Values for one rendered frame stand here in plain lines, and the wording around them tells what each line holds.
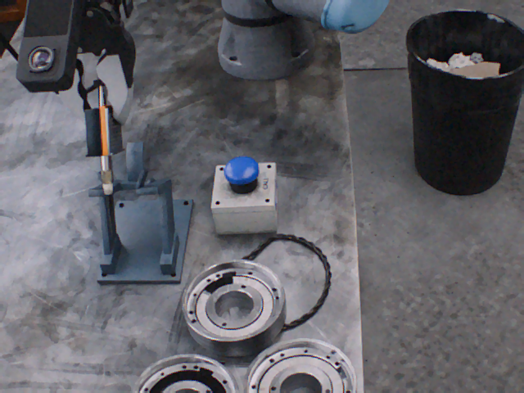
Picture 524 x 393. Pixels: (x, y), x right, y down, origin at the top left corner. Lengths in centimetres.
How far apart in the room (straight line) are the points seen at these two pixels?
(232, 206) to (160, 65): 40
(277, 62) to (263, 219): 31
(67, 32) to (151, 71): 55
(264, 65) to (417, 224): 99
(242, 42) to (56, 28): 49
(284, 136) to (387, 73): 153
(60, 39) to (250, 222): 34
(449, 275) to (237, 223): 107
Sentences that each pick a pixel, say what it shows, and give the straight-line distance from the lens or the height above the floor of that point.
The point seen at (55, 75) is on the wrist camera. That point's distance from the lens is 58.
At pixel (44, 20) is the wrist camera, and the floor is 114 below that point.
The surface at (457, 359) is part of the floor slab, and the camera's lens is 168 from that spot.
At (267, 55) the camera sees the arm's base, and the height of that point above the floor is 84.
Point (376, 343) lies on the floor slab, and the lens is 169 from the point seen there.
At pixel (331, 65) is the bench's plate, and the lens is 109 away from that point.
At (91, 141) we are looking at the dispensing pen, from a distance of 70.
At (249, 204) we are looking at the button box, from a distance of 81.
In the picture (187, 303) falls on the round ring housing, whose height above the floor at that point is 83.
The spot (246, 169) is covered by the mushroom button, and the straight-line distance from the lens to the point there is 81.
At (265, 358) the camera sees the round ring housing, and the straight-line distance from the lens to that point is 69.
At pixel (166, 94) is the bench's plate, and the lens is 108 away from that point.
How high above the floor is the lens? 141
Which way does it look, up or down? 44 degrees down
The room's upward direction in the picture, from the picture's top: 8 degrees counter-clockwise
